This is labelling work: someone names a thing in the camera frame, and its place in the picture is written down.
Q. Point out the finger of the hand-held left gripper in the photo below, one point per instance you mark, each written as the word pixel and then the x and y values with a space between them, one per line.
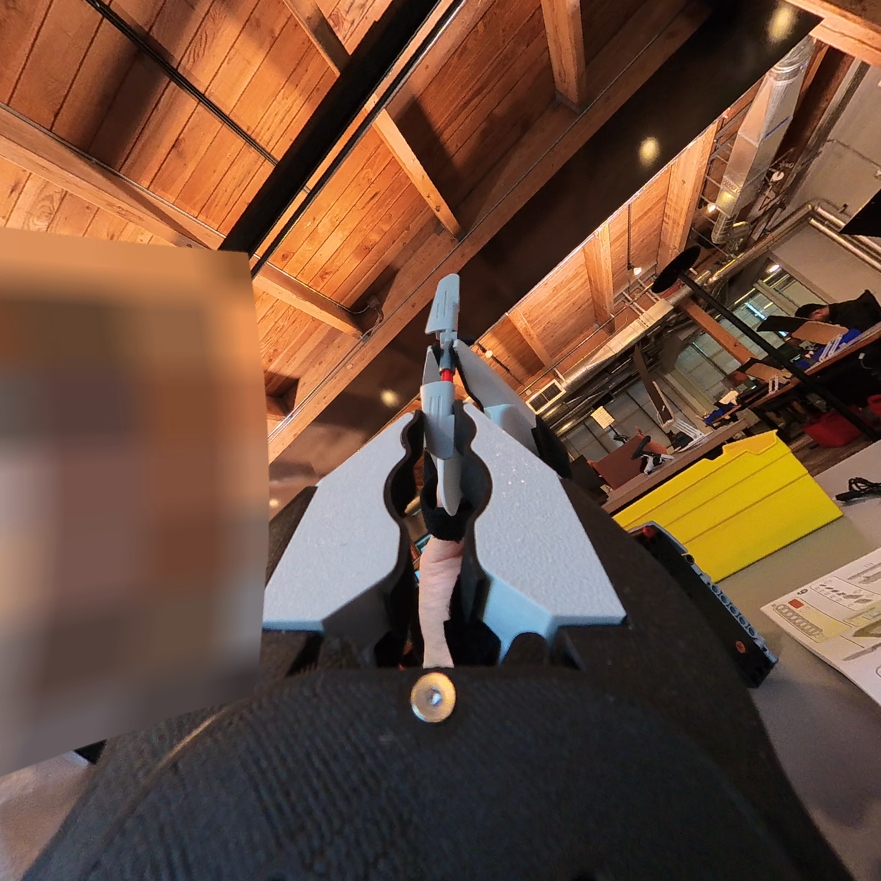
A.
pixel 485 385
pixel 431 368

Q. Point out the person's white t-shirt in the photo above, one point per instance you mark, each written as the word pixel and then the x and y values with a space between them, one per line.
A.
pixel 27 819

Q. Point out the ceiling air vent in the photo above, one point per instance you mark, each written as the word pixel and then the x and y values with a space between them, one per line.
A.
pixel 546 397

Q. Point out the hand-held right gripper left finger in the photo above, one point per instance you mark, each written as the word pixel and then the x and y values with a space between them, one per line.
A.
pixel 337 550

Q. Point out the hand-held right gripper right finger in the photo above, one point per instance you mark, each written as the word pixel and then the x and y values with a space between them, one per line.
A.
pixel 550 550

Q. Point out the black pole stand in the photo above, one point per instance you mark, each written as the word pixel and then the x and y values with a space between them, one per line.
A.
pixel 678 270

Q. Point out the silver air duct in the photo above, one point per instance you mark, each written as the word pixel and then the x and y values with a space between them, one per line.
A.
pixel 764 137

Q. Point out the wooden work table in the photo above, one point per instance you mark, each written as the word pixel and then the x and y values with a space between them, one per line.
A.
pixel 826 361
pixel 688 461

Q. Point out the brown office chair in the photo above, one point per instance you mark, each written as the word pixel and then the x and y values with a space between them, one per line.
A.
pixel 619 468

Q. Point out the person's left hand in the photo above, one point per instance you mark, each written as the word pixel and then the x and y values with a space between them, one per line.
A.
pixel 437 592

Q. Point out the black brick frame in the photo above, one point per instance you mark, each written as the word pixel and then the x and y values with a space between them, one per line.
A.
pixel 716 612

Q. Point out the open white instruction booklet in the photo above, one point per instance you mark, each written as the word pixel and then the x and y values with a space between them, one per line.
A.
pixel 840 619

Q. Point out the yellow plastic bin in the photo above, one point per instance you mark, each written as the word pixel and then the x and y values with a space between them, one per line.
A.
pixel 743 516

